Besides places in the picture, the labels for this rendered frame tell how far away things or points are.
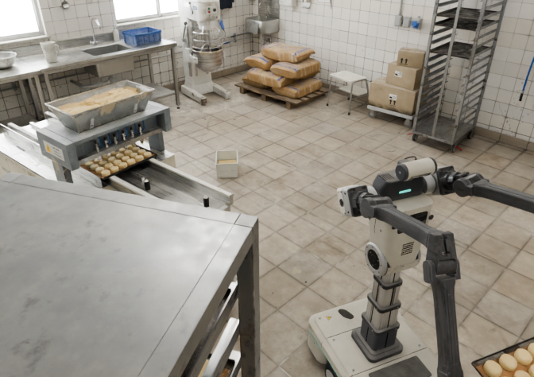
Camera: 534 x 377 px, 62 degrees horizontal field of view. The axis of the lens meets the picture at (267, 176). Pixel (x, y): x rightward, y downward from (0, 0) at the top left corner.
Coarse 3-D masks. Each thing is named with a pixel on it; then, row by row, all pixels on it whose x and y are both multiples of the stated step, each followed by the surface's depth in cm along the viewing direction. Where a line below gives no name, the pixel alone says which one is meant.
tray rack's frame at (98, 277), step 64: (0, 192) 75; (64, 192) 75; (0, 256) 61; (64, 256) 61; (128, 256) 61; (192, 256) 61; (0, 320) 51; (64, 320) 51; (128, 320) 51; (192, 320) 51
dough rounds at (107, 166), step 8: (112, 152) 288; (120, 152) 290; (128, 152) 288; (136, 152) 291; (144, 152) 288; (96, 160) 278; (104, 160) 282; (112, 160) 278; (120, 160) 278; (128, 160) 278; (136, 160) 281; (88, 168) 273; (96, 168) 271; (104, 168) 273; (112, 168) 269; (120, 168) 273; (104, 176) 264
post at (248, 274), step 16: (240, 224) 67; (256, 224) 68; (256, 240) 70; (256, 256) 71; (240, 272) 72; (256, 272) 73; (240, 288) 74; (256, 288) 74; (240, 304) 76; (256, 304) 76; (240, 320) 77; (256, 320) 78; (240, 336) 80; (256, 336) 79; (240, 352) 82; (256, 352) 81; (256, 368) 83
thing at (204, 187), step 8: (48, 112) 354; (48, 120) 355; (56, 120) 346; (152, 160) 283; (152, 168) 285; (160, 168) 279; (168, 168) 274; (168, 176) 277; (176, 176) 271; (184, 176) 266; (192, 176) 265; (192, 184) 264; (200, 184) 258; (208, 184) 257; (208, 192) 257; (216, 192) 252; (224, 192) 249; (224, 200) 251; (232, 200) 249
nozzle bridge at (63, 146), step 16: (144, 112) 278; (160, 112) 282; (48, 128) 257; (64, 128) 257; (96, 128) 257; (112, 128) 257; (128, 128) 276; (160, 128) 290; (48, 144) 251; (64, 144) 239; (80, 144) 254; (112, 144) 269; (128, 144) 274; (160, 144) 304; (64, 160) 246; (80, 160) 251; (64, 176) 255
